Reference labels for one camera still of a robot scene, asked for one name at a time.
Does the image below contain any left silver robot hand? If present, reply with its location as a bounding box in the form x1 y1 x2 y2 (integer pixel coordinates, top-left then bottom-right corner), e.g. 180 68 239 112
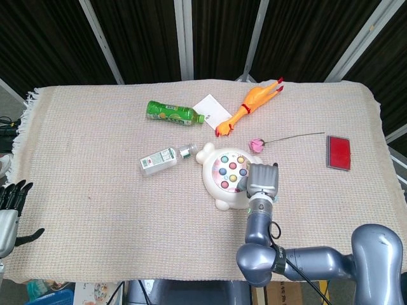
0 179 45 259

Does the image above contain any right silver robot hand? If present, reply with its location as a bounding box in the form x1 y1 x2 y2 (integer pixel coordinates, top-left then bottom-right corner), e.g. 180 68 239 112
244 161 280 200

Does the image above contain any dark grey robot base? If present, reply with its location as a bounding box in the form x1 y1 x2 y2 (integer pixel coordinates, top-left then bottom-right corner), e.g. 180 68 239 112
127 279 252 305

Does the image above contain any white bear button toy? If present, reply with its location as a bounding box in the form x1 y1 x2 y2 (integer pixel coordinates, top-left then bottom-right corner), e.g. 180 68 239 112
195 142 267 211

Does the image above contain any pink artificial rose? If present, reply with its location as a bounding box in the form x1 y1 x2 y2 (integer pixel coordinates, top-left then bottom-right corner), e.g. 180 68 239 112
248 132 326 154

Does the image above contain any red flat case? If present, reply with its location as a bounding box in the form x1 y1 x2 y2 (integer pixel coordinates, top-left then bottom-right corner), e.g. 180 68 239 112
325 135 352 172

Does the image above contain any blue plastic basket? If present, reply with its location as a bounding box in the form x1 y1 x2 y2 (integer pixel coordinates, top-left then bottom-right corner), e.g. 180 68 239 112
24 288 74 305

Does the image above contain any orange rubber chicken toy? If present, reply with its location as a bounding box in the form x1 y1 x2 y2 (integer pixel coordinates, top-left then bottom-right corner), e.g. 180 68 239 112
214 76 285 138

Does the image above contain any white paper card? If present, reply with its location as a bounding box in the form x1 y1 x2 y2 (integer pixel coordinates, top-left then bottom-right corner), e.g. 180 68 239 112
192 93 232 130

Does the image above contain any beige woven table cloth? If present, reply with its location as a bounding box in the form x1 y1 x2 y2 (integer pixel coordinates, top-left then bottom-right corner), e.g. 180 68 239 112
5 78 402 284

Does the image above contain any clear plastic bottle green label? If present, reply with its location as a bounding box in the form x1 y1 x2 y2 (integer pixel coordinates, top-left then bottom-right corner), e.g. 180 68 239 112
139 143 198 177

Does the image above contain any white printed box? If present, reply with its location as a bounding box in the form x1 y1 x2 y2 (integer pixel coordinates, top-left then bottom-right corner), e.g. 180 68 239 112
73 281 123 305

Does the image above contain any green tea bottle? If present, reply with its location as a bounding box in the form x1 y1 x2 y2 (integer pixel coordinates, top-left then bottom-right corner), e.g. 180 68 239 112
146 100 205 128

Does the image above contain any brown cardboard box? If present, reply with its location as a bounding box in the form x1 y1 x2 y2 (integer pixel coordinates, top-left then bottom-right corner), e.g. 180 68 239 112
251 279 322 305

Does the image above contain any black pleated curtain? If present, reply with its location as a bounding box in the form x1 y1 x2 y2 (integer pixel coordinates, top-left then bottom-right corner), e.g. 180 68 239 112
0 0 407 150

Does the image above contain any black cable bundle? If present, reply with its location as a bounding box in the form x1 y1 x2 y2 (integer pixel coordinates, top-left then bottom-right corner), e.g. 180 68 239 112
0 116 22 153

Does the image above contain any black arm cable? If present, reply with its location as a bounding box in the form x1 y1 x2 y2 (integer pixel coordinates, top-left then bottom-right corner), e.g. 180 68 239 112
269 221 331 305

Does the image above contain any white metal frame post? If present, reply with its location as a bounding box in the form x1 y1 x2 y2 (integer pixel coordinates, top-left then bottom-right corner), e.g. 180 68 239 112
0 78 27 107
383 125 407 150
78 0 125 85
326 0 402 83
235 0 271 83
173 0 195 81

